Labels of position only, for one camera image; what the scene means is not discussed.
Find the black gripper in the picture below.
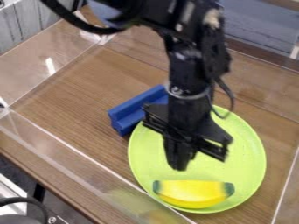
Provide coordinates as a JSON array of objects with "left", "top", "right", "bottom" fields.
[{"left": 143, "top": 94, "right": 232, "bottom": 172}]

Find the yellow toy banana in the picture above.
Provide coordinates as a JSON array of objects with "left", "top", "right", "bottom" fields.
[{"left": 154, "top": 179, "right": 235, "bottom": 209}]

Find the green round plate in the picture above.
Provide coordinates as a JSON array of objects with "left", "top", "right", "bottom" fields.
[{"left": 128, "top": 114, "right": 267, "bottom": 214}]

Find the blue plastic block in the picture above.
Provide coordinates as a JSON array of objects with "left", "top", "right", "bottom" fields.
[{"left": 107, "top": 85, "right": 167, "bottom": 137}]

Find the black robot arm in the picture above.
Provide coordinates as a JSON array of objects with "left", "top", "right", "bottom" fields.
[{"left": 40, "top": 0, "right": 232, "bottom": 171}]

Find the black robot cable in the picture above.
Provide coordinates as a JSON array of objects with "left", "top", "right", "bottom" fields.
[{"left": 208, "top": 76, "right": 236, "bottom": 121}]

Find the clear acrylic enclosure wall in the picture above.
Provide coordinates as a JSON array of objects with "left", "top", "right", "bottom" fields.
[{"left": 0, "top": 22, "right": 299, "bottom": 224}]

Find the clear acrylic corner bracket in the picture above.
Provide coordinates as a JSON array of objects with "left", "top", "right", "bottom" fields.
[{"left": 75, "top": 10, "right": 119, "bottom": 46}]

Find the black cable bottom left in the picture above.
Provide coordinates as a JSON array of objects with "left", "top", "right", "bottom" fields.
[{"left": 0, "top": 196, "right": 48, "bottom": 224}]

